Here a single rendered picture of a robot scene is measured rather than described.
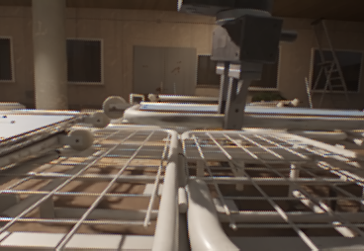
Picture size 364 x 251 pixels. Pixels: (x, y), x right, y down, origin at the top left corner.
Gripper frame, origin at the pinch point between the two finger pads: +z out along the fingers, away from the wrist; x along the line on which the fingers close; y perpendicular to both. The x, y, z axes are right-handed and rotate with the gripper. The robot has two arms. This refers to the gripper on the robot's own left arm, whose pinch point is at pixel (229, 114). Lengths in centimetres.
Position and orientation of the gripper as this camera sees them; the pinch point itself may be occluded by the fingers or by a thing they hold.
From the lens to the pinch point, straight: 33.7
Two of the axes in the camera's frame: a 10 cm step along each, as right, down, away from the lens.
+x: -1.3, -3.1, 9.4
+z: -0.6, 9.5, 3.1
